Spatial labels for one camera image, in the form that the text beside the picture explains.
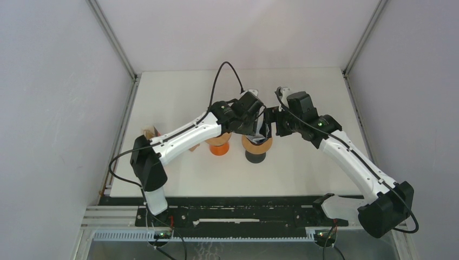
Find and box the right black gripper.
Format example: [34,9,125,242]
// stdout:
[259,106,302,139]

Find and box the white paper coffee filter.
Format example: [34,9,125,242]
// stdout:
[248,118,270,145]

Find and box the wooden dripper ring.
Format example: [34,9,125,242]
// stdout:
[241,134,273,155]

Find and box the wooden dripper ring holder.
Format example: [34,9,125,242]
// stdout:
[206,133,232,147]

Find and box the orange glass carafe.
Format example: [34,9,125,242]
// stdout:
[209,142,230,156]

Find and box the red black carafe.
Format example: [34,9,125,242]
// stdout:
[245,151,266,164]

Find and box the brown paper coffee filter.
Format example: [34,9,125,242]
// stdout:
[189,144,200,152]

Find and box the orange coffee filter box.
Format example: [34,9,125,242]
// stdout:
[141,125,161,139]

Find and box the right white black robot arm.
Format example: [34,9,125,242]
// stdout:
[264,87,420,238]

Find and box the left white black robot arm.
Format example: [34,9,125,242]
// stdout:
[130,89,264,226]

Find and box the right black camera cable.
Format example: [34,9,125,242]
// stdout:
[275,88,420,260]

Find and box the black camera cable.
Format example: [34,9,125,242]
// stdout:
[275,88,420,260]
[108,61,246,191]

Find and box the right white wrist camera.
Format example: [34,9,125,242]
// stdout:
[277,87,292,107]

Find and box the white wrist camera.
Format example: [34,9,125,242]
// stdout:
[247,89,259,96]
[277,87,292,107]

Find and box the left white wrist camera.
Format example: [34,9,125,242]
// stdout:
[247,89,259,96]

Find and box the left black camera cable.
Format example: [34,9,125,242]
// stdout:
[108,61,246,191]

